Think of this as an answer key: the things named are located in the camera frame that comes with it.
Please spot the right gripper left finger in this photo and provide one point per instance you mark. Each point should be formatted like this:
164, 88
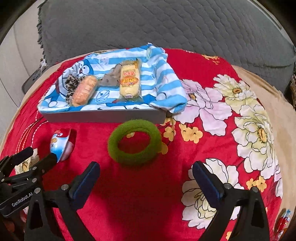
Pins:
68, 199

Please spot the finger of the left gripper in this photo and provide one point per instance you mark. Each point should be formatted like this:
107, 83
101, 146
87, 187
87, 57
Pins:
39, 169
8, 163

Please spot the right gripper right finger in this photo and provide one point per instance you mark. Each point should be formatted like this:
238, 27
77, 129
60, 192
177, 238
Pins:
252, 222

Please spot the blue white surprise egg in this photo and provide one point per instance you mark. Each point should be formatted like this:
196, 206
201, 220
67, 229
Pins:
62, 143

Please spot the leopard print scrunchie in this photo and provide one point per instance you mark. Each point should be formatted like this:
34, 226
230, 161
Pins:
71, 85

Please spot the orange packaged bread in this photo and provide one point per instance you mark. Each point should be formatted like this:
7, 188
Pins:
84, 90

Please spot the yellow packaged cake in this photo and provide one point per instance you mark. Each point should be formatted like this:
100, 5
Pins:
129, 83

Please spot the colourful snack wrappers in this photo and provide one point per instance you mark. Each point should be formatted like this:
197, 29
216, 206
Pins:
281, 224

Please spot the grey bedside table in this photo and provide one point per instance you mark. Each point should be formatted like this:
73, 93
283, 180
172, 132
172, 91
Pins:
32, 79

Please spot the red floral blanket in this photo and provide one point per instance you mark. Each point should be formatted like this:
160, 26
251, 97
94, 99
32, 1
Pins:
223, 125

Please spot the grey shallow tray box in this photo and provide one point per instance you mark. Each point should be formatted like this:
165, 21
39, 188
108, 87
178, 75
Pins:
156, 116

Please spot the white wardrobe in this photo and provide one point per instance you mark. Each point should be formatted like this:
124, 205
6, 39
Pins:
20, 58

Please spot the pile of clothes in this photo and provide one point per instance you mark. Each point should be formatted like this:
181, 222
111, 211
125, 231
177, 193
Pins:
290, 93

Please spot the blue striped Doraemon cloth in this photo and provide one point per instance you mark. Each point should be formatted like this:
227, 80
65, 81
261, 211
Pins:
160, 86

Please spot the grey quilted headboard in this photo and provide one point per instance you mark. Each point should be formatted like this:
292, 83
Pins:
237, 31

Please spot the white charger with cable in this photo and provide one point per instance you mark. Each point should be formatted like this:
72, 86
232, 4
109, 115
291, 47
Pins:
43, 65

